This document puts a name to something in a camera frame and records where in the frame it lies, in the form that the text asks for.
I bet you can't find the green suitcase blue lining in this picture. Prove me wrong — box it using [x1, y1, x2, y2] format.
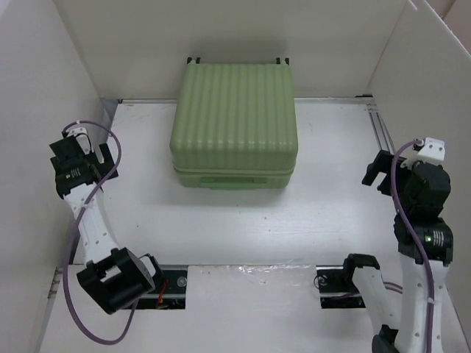
[169, 57, 299, 190]

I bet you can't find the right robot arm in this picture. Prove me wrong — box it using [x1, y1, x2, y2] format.
[340, 150, 453, 352]

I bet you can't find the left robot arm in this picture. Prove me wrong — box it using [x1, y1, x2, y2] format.
[50, 128, 165, 314]

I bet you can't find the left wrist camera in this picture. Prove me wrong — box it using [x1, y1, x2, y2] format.
[62, 127, 93, 154]

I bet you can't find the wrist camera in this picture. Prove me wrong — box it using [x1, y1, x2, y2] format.
[416, 137, 445, 165]
[62, 127, 93, 154]

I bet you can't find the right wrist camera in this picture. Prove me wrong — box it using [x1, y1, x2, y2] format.
[416, 137, 445, 165]

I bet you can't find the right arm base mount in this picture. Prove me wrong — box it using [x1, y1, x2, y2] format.
[313, 265, 365, 309]

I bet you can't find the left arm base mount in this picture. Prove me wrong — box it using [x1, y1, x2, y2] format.
[146, 267, 188, 310]

